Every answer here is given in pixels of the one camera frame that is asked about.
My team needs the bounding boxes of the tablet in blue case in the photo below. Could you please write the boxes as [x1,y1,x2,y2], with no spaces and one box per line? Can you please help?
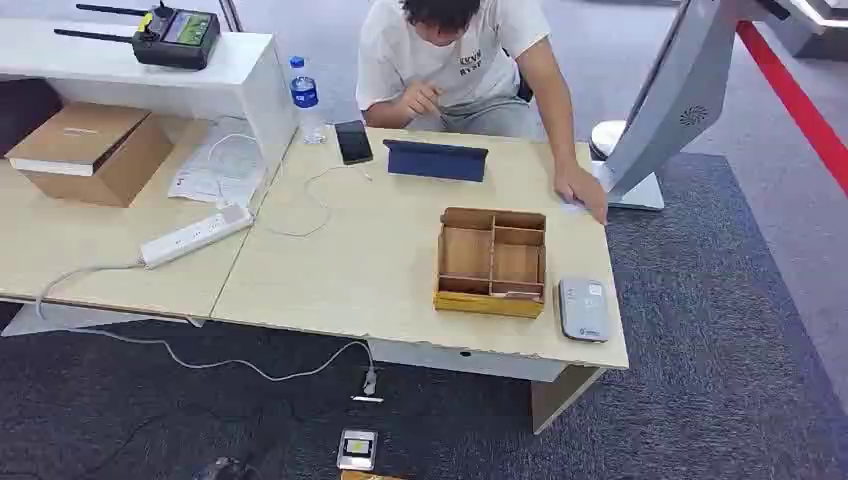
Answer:
[382,139,490,183]

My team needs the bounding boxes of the wooden compartment box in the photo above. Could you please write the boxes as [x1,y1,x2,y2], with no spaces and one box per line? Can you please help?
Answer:
[433,206,548,320]

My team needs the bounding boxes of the black smartphone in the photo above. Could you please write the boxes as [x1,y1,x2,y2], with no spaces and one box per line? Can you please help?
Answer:
[333,119,375,166]

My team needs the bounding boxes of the white desk drawer panel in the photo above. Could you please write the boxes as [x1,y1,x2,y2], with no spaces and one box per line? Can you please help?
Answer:
[367,339,571,384]

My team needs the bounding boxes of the person's right hand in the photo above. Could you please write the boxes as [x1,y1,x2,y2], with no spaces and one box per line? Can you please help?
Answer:
[397,80,444,121]

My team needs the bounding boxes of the person's hand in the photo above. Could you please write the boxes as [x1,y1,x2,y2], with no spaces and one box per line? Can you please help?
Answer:
[397,80,444,121]
[554,162,609,227]

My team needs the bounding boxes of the person's left hand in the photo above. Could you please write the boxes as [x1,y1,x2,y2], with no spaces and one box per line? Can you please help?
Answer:
[554,162,609,227]

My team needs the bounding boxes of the grey card reader device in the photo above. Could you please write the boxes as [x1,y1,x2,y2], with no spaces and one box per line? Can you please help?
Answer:
[556,278,611,344]

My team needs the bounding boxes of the person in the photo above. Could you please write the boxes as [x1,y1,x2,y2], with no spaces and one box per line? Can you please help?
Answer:
[355,0,609,227]

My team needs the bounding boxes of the clear water bottle blue label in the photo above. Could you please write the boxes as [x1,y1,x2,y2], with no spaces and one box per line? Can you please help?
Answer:
[288,56,328,146]

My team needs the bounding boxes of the pale desk leg panel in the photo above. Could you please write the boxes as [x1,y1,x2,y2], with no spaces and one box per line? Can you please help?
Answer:
[529,364,605,437]

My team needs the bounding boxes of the small silver device yellow screen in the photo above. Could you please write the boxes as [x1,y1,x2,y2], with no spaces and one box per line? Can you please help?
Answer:
[336,429,379,472]

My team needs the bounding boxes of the white power strip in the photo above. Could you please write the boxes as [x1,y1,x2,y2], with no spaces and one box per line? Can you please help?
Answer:
[139,203,255,270]

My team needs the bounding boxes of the white paper sheets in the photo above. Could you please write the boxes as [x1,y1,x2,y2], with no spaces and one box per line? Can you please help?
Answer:
[168,117,268,209]

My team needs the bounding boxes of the white kiosk stand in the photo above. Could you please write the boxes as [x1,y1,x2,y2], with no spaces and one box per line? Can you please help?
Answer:
[588,0,764,212]

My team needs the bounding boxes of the black robot foot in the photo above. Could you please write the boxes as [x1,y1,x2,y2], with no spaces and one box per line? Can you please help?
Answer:
[192,456,264,480]

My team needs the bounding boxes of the black remote controller with antennas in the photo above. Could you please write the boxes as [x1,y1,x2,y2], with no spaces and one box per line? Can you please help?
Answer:
[54,1,222,72]

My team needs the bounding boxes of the brown cardboard box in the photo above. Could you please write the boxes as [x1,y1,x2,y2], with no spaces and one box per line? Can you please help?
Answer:
[5,101,175,209]

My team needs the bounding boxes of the white desk shelf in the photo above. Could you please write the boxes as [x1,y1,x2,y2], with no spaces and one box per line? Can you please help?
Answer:
[0,18,301,168]

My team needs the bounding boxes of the red floor strip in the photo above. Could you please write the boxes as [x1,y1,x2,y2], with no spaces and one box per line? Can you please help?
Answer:
[735,19,848,197]

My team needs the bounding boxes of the white platform edge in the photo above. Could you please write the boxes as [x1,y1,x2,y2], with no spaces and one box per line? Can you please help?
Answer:
[761,0,848,62]

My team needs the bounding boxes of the thin white charging cable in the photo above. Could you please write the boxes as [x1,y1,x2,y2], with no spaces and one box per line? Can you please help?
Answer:
[263,164,374,239]

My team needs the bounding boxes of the coiled white cable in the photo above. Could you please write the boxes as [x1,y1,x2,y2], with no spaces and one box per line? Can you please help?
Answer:
[205,132,266,202]

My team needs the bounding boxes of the white power strip cord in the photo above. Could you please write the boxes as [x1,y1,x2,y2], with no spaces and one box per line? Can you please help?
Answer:
[34,261,386,405]

